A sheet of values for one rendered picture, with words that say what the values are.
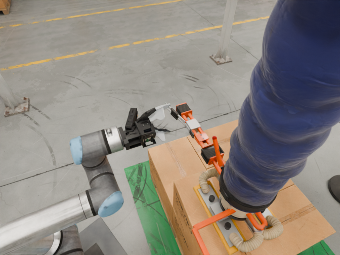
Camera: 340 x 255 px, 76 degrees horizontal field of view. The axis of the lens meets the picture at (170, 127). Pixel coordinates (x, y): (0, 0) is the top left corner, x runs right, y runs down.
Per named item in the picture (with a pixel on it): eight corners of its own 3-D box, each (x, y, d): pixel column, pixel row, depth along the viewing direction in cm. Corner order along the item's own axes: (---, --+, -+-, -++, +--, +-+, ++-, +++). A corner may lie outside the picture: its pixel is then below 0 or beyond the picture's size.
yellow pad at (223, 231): (248, 246, 96) (251, 242, 93) (229, 256, 94) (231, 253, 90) (209, 181, 117) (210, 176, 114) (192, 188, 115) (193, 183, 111)
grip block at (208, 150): (223, 159, 115) (225, 153, 110) (207, 166, 112) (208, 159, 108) (215, 147, 120) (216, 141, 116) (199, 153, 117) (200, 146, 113)
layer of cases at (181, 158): (309, 247, 183) (336, 231, 154) (205, 305, 158) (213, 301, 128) (230, 142, 257) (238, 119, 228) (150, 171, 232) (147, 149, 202)
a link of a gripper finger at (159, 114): (176, 112, 75) (156, 129, 78) (169, 102, 79) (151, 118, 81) (171, 109, 73) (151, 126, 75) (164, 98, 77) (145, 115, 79)
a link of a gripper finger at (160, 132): (171, 144, 88) (153, 142, 82) (165, 134, 91) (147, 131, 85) (175, 139, 86) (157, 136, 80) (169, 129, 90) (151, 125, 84)
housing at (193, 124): (200, 131, 128) (201, 126, 125) (190, 134, 126) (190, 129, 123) (195, 123, 132) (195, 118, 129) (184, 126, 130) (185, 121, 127)
